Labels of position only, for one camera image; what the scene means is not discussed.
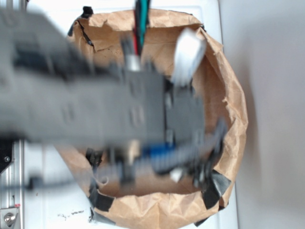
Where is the black metal bracket plate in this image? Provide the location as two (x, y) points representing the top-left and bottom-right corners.
(0, 139), (14, 174)

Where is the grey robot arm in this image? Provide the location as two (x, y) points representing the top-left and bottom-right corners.
(0, 9), (204, 146)

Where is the coloured wire bundle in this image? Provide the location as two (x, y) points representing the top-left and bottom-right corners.
(132, 0), (152, 57)

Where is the aluminium frame rail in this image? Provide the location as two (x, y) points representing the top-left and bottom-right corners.
(0, 140), (25, 229)

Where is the brown paper bag tray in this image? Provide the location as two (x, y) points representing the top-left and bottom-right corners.
(57, 9), (248, 229)

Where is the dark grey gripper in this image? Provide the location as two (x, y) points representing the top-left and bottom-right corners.
(164, 79), (205, 146)

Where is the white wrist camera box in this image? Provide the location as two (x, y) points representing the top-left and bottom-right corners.
(171, 28), (207, 87)

